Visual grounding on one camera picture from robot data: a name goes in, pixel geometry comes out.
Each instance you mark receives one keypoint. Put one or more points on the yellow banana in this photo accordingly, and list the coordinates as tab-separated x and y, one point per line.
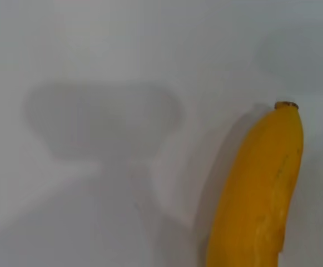
258	189

